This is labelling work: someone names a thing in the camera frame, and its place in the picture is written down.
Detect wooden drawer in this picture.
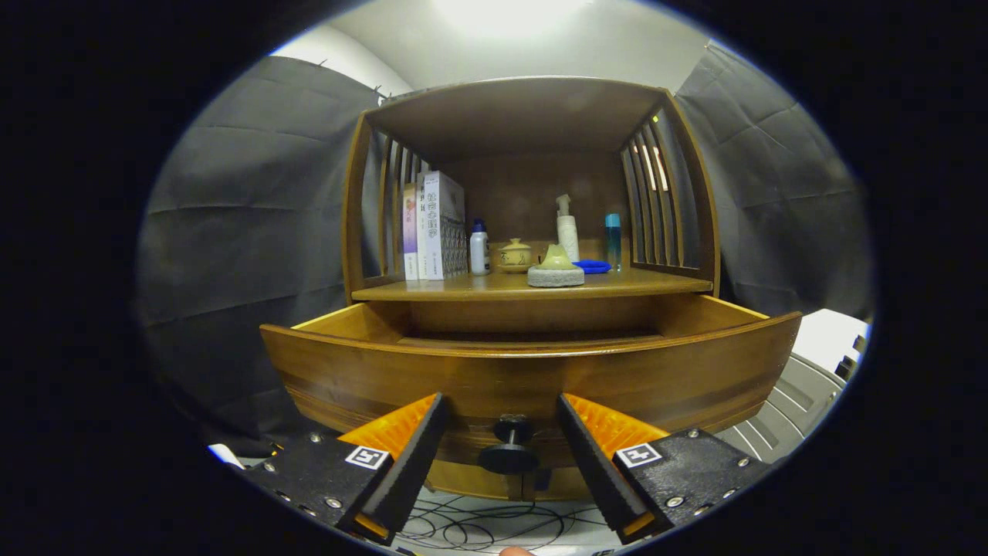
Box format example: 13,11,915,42
260,293,802,472

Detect wooden cabinet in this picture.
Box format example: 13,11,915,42
342,76,721,501

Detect black backdrop cloth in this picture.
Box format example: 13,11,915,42
137,42,877,456

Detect white bottle blue cap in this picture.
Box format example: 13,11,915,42
469,219,492,276

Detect thin white book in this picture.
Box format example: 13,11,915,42
417,175,429,280

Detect yellow lidded teacup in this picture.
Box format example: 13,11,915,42
496,238,535,274

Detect black drawer knob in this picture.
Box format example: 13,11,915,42
479,414,540,475

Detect black floor cables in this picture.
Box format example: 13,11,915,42
394,475,611,553

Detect thick white patterned book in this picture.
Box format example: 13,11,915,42
425,171,469,280

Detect white pump bottle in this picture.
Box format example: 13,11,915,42
556,194,580,263

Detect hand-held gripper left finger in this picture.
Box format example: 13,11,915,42
243,392,450,545

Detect cream handled grey scrub brush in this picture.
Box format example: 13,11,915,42
527,243,586,288

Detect wooden countertop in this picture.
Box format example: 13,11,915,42
351,266,714,303

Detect grey white drawer unit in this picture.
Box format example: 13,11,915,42
714,309,869,464

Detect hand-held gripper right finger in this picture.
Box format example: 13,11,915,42
557,392,773,544

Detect thin purple book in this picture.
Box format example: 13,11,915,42
402,183,420,280

